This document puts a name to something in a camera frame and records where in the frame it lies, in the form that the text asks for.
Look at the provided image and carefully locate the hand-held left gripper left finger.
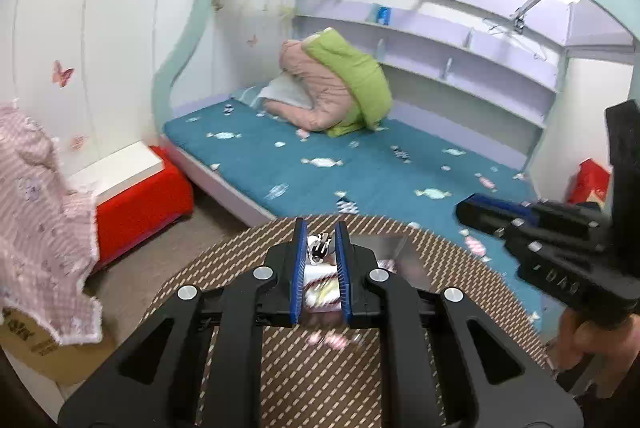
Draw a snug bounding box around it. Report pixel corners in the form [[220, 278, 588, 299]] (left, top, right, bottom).
[[57, 217, 308, 428]]

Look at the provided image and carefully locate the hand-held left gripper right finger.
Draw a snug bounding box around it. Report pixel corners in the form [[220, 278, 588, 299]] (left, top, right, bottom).
[[334, 220, 586, 428]]

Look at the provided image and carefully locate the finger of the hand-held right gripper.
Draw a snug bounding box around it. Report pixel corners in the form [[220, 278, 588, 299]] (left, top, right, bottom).
[[467, 193, 609, 230], [455, 203, 609, 260]]

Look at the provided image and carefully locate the candy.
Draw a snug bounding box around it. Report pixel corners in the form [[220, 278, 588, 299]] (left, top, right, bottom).
[[302, 273, 343, 309]]

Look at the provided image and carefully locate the small black white ornament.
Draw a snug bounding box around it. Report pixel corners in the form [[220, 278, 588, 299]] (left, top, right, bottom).
[[307, 232, 335, 265]]

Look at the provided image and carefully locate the pink pendant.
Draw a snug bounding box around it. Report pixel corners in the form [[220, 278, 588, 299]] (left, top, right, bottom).
[[307, 330, 351, 351]]

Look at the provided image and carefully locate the person's right hand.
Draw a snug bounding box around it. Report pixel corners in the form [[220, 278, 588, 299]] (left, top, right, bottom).
[[552, 309, 640, 375]]

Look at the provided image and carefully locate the red bag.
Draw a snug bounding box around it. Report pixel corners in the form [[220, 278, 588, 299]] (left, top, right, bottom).
[[565, 158, 613, 206]]

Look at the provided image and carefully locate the teal candy-print bed sheet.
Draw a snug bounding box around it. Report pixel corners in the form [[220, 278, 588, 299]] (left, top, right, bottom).
[[162, 100, 546, 339]]

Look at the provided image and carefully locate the red storage box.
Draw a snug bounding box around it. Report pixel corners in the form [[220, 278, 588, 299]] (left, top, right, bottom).
[[92, 145, 195, 274]]

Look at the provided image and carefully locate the pink quilt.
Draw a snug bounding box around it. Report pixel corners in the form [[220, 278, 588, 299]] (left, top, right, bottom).
[[262, 39, 363, 134]]

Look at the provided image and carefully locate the white pillow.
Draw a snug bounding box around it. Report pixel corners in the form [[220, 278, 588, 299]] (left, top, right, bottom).
[[257, 75, 311, 109]]

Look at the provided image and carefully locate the green quilt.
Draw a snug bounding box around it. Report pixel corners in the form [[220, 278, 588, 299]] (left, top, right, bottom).
[[302, 28, 393, 138]]

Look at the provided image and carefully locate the white storage box lid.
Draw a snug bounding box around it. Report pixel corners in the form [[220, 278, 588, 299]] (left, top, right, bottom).
[[65, 140, 166, 209]]

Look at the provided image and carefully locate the pink checkered cloth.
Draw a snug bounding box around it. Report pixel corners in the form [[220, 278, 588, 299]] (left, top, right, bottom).
[[0, 103, 103, 344]]

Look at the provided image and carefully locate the cardboard box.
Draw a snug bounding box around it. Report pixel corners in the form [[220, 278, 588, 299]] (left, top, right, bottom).
[[0, 305, 131, 384]]

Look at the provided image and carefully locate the white wardrobe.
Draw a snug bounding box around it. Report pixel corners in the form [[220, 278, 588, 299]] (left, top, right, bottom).
[[0, 0, 211, 189]]

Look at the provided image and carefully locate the pink butterfly sticker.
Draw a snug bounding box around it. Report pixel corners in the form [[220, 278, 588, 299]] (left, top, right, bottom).
[[51, 60, 76, 88]]

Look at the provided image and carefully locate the lilac wall shelf unit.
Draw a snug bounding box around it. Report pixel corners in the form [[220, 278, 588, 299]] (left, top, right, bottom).
[[290, 0, 571, 129]]

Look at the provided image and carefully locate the wire clothes hanger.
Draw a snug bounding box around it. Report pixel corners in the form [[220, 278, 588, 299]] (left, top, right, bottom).
[[482, 20, 548, 61]]

